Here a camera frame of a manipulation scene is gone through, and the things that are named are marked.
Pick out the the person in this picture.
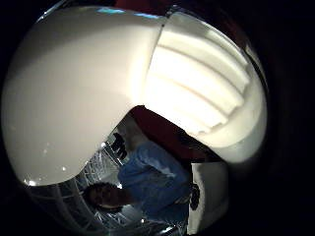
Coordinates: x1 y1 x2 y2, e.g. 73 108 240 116
82 140 195 228

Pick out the white box with black print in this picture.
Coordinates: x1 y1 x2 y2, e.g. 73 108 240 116
186 161 230 236

